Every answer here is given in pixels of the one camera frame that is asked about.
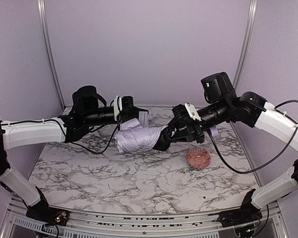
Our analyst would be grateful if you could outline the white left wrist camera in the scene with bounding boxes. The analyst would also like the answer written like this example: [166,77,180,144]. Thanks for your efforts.
[112,96,122,121]

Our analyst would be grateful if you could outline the left aluminium frame post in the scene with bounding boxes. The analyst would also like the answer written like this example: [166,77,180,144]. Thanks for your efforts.
[37,0,66,111]

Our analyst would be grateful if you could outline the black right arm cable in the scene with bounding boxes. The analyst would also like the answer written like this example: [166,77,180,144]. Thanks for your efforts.
[208,100,298,174]

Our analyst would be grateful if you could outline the right aluminium frame post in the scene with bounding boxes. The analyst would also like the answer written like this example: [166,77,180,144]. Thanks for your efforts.
[233,0,258,90]

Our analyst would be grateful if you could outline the lilac folding umbrella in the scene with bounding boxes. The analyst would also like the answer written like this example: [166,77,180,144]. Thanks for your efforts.
[114,110,219,154]

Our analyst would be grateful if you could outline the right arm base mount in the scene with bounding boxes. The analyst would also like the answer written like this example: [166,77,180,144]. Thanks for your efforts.
[217,208,263,228]

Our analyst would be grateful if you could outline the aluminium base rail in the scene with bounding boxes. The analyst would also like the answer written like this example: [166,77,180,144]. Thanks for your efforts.
[0,197,289,238]

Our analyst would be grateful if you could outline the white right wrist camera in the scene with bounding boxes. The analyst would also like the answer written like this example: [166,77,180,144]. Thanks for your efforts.
[184,103,202,121]

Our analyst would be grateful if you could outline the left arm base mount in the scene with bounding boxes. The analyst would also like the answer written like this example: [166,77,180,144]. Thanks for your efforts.
[26,207,70,226]

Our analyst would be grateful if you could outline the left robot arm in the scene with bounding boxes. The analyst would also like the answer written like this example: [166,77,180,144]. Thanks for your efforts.
[0,85,149,224]

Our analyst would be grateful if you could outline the aluminium frame post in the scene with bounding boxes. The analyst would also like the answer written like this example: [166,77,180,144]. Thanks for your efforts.
[233,0,258,90]
[37,0,66,111]

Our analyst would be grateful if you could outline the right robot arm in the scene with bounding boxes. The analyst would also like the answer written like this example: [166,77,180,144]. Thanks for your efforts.
[154,72,298,227]

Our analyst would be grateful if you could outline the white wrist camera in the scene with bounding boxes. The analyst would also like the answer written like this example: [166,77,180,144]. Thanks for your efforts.
[112,96,122,121]
[184,103,202,121]

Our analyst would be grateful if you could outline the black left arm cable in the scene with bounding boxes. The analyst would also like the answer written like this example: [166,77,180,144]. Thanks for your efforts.
[72,121,121,154]

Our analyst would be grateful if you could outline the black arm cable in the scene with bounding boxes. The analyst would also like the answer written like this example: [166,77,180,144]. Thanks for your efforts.
[72,121,121,154]
[208,100,298,174]

